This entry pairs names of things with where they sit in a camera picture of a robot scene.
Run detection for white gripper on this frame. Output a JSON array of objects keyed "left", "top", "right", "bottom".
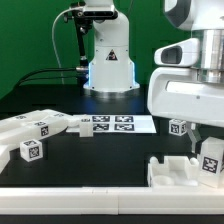
[{"left": 147, "top": 67, "right": 224, "bottom": 152}]

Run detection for white chair seat part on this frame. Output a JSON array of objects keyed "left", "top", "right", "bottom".
[{"left": 147, "top": 156, "right": 199, "bottom": 188}]

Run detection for white chair side plank front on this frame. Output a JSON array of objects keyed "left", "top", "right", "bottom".
[{"left": 0, "top": 117, "right": 68, "bottom": 152}]

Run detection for white chair side plank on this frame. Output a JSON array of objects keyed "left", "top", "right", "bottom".
[
  {"left": 0, "top": 109, "right": 71, "bottom": 130},
  {"left": 0, "top": 117, "right": 68, "bottom": 152}
]

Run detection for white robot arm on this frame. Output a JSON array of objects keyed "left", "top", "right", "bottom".
[{"left": 84, "top": 0, "right": 224, "bottom": 127}]

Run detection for white tagged cube right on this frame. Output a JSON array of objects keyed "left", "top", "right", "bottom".
[{"left": 169, "top": 119, "right": 186, "bottom": 136}]

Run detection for white tagged cube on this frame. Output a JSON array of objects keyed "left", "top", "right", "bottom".
[
  {"left": 20, "top": 139, "right": 43, "bottom": 162},
  {"left": 169, "top": 119, "right": 186, "bottom": 136}
]

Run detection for white paper tag sheet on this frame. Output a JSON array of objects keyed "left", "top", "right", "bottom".
[{"left": 76, "top": 115, "right": 156, "bottom": 134}]

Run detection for white front fence bar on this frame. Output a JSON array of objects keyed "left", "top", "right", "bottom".
[{"left": 0, "top": 186, "right": 224, "bottom": 215}]

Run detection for white tagged cube left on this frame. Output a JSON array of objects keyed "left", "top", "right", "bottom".
[{"left": 20, "top": 139, "right": 43, "bottom": 162}]

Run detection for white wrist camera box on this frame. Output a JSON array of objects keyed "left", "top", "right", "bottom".
[{"left": 154, "top": 38, "right": 200, "bottom": 67}]

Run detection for white thin cable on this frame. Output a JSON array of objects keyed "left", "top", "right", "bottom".
[{"left": 51, "top": 7, "right": 79, "bottom": 85}]

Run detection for black cables on table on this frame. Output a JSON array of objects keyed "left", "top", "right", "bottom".
[{"left": 14, "top": 66, "right": 89, "bottom": 88}]

